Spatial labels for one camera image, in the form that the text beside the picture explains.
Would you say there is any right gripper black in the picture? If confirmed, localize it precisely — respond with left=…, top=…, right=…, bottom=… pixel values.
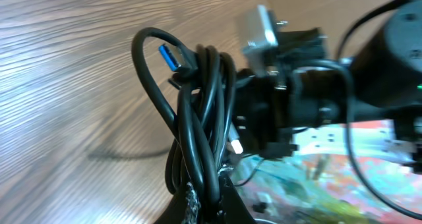
left=232, top=28, right=326, bottom=158

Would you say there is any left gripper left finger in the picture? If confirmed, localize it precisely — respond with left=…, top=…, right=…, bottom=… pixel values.
left=154, top=182, right=201, bottom=224

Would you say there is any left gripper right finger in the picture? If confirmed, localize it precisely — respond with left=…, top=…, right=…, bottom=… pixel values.
left=217, top=167, right=256, bottom=224

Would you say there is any black USB cable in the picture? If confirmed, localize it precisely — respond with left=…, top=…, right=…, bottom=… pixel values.
left=131, top=27, right=245, bottom=205

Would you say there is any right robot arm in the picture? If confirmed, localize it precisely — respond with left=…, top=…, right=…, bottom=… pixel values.
left=229, top=0, right=421, bottom=167

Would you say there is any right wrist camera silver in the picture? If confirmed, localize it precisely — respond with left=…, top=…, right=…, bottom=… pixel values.
left=236, top=5, right=279, bottom=77

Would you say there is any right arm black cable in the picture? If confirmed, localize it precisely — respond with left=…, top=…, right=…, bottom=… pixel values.
left=296, top=0, right=422, bottom=221

